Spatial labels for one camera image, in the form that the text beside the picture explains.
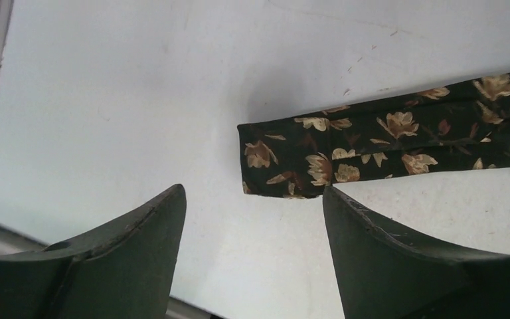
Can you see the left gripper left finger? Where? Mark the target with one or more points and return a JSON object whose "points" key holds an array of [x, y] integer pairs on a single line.
{"points": [[121, 269]]}

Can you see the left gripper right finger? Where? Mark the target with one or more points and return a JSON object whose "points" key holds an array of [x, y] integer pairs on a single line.
{"points": [[385, 269]]}

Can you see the black gold floral tie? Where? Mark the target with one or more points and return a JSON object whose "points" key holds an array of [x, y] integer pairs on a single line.
{"points": [[456, 127]]}

